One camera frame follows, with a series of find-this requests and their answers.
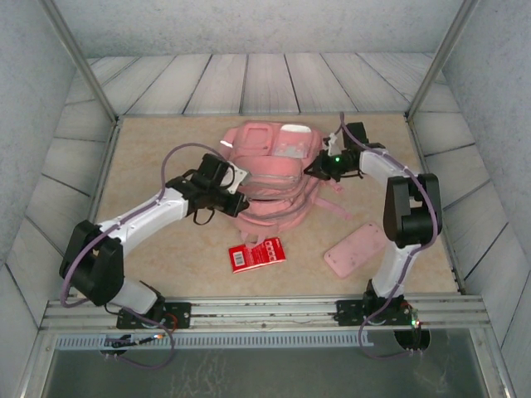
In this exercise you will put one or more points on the pink school backpack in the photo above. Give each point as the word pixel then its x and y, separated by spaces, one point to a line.
pixel 269 195

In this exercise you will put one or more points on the red packet with barcode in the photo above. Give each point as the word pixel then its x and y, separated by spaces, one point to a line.
pixel 257 257

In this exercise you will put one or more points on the pink pencil case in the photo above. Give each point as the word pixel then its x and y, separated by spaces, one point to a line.
pixel 357 250

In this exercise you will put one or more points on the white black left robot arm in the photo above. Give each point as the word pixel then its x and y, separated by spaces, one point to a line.
pixel 141 215

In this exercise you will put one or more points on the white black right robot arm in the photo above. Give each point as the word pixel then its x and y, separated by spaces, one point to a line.
pixel 398 265

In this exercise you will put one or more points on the grey metal sheet panel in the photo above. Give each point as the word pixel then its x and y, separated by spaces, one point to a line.
pixel 265 373

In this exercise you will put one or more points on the small LED circuit board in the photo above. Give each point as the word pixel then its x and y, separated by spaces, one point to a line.
pixel 416 322

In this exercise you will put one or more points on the black adapter with LED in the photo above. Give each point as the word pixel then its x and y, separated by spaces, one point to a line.
pixel 124 342

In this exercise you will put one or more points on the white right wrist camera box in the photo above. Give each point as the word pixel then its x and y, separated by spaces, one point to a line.
pixel 333 144

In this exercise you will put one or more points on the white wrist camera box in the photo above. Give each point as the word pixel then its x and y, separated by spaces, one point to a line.
pixel 333 144
pixel 237 178

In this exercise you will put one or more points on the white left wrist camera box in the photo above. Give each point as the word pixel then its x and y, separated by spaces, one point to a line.
pixel 237 178

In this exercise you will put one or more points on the aluminium table side rail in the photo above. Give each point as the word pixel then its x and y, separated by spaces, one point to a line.
pixel 431 182
pixel 100 178

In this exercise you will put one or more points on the aluminium mounting rail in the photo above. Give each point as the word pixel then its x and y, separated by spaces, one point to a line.
pixel 265 311

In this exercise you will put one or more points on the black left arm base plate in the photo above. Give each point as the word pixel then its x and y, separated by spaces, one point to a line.
pixel 182 315

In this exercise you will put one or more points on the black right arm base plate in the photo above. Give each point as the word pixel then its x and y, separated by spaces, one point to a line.
pixel 346 313

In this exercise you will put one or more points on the aluminium frame post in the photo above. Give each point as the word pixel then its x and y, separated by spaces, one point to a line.
pixel 79 58
pixel 442 58

